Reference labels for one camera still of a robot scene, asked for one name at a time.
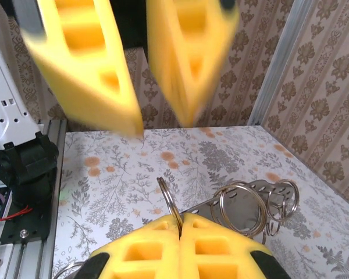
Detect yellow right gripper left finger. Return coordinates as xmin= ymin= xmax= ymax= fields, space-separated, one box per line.
xmin=78 ymin=213 xmax=182 ymax=279

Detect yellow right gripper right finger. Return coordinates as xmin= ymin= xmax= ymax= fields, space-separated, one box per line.
xmin=181 ymin=212 xmax=292 ymax=279

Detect steel key ring plate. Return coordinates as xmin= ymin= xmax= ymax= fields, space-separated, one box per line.
xmin=181 ymin=179 xmax=298 ymax=237

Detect aluminium frame post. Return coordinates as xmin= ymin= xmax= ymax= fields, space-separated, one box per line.
xmin=248 ymin=0 xmax=312 ymax=126

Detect long aluminium base rail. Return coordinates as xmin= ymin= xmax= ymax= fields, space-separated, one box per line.
xmin=0 ymin=119 xmax=68 ymax=279

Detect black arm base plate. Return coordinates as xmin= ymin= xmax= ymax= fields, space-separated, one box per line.
xmin=0 ymin=200 xmax=52 ymax=245

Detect coloured power wires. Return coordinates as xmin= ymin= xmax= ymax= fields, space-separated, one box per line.
xmin=0 ymin=194 xmax=33 ymax=224

